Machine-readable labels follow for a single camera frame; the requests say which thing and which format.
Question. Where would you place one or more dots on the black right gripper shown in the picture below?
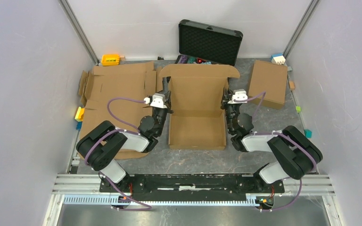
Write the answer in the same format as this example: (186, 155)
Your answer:
(226, 98)

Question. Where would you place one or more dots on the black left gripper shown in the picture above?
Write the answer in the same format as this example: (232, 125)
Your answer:
(168, 102)

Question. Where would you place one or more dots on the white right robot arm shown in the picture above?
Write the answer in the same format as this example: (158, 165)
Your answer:
(295, 154)

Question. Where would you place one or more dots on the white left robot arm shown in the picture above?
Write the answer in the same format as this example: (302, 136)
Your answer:
(100, 146)

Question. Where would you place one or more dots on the folded brown cardboard box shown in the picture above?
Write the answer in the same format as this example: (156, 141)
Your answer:
(268, 81)

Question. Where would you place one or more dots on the stack of flat cardboard sheets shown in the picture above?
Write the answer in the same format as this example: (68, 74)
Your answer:
(114, 93)

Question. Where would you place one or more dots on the small wooden cube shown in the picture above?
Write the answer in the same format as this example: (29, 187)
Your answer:
(292, 85)

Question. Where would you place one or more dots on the blue white toy block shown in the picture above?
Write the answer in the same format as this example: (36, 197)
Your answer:
(278, 59)

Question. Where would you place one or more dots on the black poker chip case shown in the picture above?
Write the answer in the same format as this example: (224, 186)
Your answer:
(201, 43)

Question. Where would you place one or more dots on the teal small cube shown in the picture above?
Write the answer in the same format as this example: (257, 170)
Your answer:
(308, 133)

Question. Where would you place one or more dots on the yellow orange toy block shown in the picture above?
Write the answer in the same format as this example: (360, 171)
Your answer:
(79, 114)

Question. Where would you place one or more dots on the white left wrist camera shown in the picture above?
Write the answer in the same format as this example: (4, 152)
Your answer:
(157, 100)

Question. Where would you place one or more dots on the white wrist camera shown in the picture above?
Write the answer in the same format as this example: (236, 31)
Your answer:
(238, 96)
(157, 100)

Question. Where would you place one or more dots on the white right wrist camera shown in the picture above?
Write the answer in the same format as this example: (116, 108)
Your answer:
(238, 96)

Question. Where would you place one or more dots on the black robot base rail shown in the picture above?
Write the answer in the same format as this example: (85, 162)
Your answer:
(196, 187)

